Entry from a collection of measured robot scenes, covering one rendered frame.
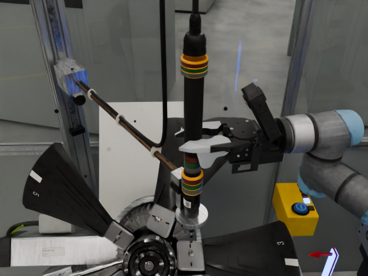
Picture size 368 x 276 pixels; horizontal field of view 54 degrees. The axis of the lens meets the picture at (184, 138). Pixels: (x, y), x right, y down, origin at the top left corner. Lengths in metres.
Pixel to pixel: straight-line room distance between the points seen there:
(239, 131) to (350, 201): 0.25
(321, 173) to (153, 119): 0.54
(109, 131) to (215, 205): 0.85
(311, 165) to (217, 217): 1.13
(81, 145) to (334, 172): 0.95
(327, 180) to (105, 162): 0.64
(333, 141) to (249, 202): 1.11
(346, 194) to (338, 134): 0.12
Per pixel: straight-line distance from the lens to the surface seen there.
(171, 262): 0.84
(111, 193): 1.11
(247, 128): 0.67
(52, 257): 1.06
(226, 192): 1.74
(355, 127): 0.76
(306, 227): 1.23
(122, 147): 1.11
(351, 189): 0.76
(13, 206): 1.93
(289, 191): 1.26
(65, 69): 1.17
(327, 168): 0.78
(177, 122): 0.92
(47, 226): 1.08
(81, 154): 1.44
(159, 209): 0.90
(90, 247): 1.03
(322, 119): 0.73
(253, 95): 0.62
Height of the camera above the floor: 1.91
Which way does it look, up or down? 35 degrees down
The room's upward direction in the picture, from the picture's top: straight up
